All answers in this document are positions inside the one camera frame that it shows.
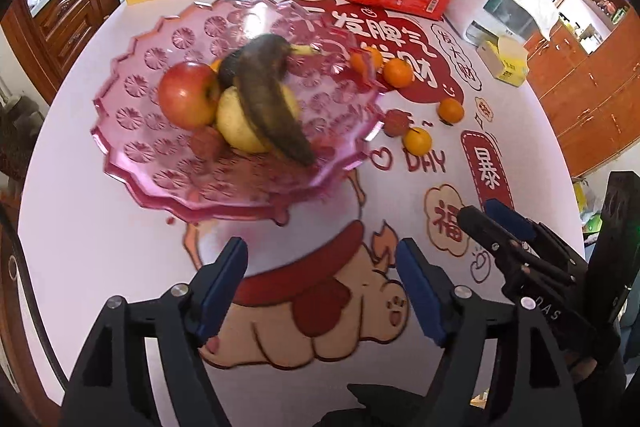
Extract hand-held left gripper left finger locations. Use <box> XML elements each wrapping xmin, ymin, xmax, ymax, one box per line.
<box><xmin>60</xmin><ymin>237</ymin><xmax>249</xmax><ymax>427</ymax></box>

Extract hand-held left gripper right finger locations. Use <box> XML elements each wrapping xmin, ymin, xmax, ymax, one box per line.
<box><xmin>395</xmin><ymin>238</ymin><xmax>583</xmax><ymax>427</ymax></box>

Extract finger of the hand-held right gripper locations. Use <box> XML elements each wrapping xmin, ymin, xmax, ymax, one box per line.
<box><xmin>457</xmin><ymin>205</ymin><xmax>577</xmax><ymax>289</ymax></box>
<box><xmin>484</xmin><ymin>199</ymin><xmax>587</xmax><ymax>274</ymax></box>

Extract yellow tissue pack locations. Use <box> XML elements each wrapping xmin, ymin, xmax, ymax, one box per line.
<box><xmin>476</xmin><ymin>34</ymin><xmax>530</xmax><ymax>86</ymax></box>

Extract cardboard box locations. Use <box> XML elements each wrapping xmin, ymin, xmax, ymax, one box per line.
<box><xmin>572</xmin><ymin>177</ymin><xmax>607</xmax><ymax>233</ymax></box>

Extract spotted yellow pear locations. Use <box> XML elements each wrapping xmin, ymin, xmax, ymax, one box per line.
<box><xmin>216</xmin><ymin>84</ymin><xmax>301</xmax><ymax>154</ymax></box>

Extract wooden kitchen base cabinets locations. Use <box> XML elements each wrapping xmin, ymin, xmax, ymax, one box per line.
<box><xmin>0</xmin><ymin>0</ymin><xmax>166</xmax><ymax>100</ymax></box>

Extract red lychee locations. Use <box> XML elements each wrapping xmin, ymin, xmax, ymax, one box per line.
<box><xmin>192</xmin><ymin>125</ymin><xmax>226</xmax><ymax>160</ymax></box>
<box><xmin>384</xmin><ymin>108</ymin><xmax>413</xmax><ymax>138</ymax></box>

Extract pink glass fruit bowl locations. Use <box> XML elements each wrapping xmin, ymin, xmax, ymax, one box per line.
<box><xmin>90</xmin><ymin>0</ymin><xmax>386</xmax><ymax>225</ymax></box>

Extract wooden sideboard cabinet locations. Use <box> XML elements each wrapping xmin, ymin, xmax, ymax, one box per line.
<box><xmin>520</xmin><ymin>7</ymin><xmax>640</xmax><ymax>178</ymax></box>

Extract overripe brown banana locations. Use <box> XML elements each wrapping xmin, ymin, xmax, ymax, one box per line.
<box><xmin>234</xmin><ymin>34</ymin><xmax>327</xmax><ymax>166</ymax></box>

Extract red apple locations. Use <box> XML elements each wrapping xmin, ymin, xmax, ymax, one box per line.
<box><xmin>158</xmin><ymin>61</ymin><xmax>221</xmax><ymax>129</ymax></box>

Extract dark avocado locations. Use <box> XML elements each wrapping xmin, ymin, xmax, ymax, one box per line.
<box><xmin>217</xmin><ymin>49</ymin><xmax>288</xmax><ymax>90</ymax></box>

